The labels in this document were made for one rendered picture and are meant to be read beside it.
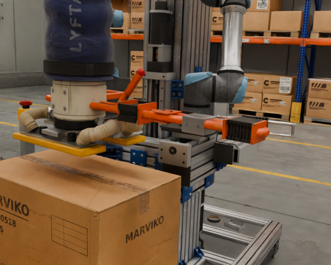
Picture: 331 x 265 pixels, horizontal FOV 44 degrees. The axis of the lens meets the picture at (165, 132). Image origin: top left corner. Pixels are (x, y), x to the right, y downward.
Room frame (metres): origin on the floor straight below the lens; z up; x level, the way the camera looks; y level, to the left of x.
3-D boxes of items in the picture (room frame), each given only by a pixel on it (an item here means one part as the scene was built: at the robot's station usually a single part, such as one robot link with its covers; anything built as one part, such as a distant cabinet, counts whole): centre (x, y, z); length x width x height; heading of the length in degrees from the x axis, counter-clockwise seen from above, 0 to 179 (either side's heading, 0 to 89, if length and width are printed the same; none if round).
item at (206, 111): (1.77, -0.13, 1.09); 0.15 x 0.15 x 0.10
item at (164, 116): (1.33, 0.06, 1.18); 0.93 x 0.30 x 0.04; 54
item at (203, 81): (1.77, -0.14, 1.20); 0.13 x 0.12 x 0.14; 86
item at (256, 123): (0.99, -0.19, 1.18); 0.08 x 0.07 x 0.05; 54
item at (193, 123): (1.07, -0.09, 1.17); 0.07 x 0.07 x 0.04; 54
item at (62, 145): (1.27, 0.34, 1.08); 0.34 x 0.10 x 0.05; 54
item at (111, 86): (2.01, 0.30, 1.20); 0.13 x 0.12 x 0.14; 105
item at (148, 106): (1.20, 0.09, 1.18); 0.10 x 0.08 x 0.06; 144
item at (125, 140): (1.42, 0.23, 1.08); 0.34 x 0.10 x 0.05; 54
